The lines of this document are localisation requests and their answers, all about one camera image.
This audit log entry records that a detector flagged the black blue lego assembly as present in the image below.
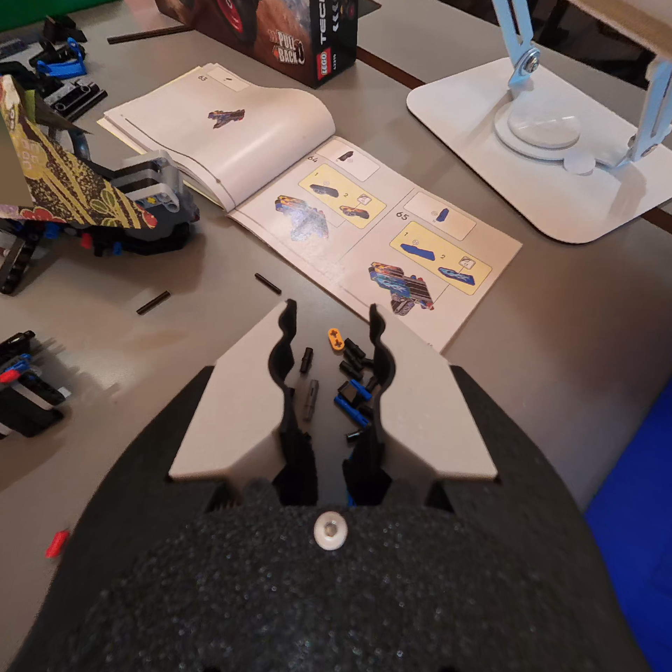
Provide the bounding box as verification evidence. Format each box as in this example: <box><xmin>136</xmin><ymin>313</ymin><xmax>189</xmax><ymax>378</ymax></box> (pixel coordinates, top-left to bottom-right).
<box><xmin>0</xmin><ymin>330</ymin><xmax>72</xmax><ymax>440</ymax></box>

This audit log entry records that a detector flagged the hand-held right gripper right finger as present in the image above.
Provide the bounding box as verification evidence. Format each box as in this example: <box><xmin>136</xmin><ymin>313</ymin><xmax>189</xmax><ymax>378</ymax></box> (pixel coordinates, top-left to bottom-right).
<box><xmin>343</xmin><ymin>303</ymin><xmax>500</xmax><ymax>507</ymax></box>

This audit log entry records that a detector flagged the blue plastic bin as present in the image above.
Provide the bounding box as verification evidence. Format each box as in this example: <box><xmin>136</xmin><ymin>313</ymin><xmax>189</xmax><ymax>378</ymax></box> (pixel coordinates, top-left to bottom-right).
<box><xmin>583</xmin><ymin>378</ymin><xmax>672</xmax><ymax>672</ymax></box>

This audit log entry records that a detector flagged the pile of small lego pieces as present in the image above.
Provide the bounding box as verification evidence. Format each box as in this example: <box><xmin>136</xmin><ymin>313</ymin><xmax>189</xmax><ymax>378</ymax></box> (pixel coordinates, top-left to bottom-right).
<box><xmin>298</xmin><ymin>327</ymin><xmax>383</xmax><ymax>447</ymax></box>

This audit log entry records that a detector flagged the lego set box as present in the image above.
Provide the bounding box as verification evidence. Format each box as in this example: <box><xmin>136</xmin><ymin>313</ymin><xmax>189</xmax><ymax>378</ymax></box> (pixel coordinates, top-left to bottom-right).
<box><xmin>154</xmin><ymin>0</ymin><xmax>361</xmax><ymax>89</ymax></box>

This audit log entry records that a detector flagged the spread of black lego beams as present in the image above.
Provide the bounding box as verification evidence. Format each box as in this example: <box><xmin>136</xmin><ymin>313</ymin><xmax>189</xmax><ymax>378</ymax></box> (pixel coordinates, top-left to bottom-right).
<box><xmin>0</xmin><ymin>15</ymin><xmax>109</xmax><ymax>123</ymax></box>

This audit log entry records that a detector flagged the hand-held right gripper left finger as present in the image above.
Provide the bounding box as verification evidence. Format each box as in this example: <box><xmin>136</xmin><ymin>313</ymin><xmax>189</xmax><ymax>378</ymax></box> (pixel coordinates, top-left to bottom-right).
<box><xmin>167</xmin><ymin>299</ymin><xmax>319</xmax><ymax>506</ymax></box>

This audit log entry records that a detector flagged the floral patterned paper sheet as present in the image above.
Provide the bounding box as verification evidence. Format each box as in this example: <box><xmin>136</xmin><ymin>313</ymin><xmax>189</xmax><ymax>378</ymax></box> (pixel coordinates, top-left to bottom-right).
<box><xmin>0</xmin><ymin>73</ymin><xmax>159</xmax><ymax>231</ymax></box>

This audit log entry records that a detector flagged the instruction booklet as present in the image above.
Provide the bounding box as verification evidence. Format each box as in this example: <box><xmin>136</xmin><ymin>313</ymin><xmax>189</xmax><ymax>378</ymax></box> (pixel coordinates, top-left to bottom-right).
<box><xmin>97</xmin><ymin>63</ymin><xmax>524</xmax><ymax>354</ymax></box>

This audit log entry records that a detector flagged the long black lego axle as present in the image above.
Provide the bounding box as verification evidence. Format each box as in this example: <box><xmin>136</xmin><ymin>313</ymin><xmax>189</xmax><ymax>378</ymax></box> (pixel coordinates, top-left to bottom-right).
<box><xmin>106</xmin><ymin>23</ymin><xmax>196</xmax><ymax>45</ymax></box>

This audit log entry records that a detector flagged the partly built lego chassis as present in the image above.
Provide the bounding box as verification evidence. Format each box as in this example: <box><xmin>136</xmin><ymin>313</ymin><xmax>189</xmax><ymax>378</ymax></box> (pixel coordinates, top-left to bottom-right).
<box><xmin>0</xmin><ymin>148</ymin><xmax>202</xmax><ymax>296</ymax></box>

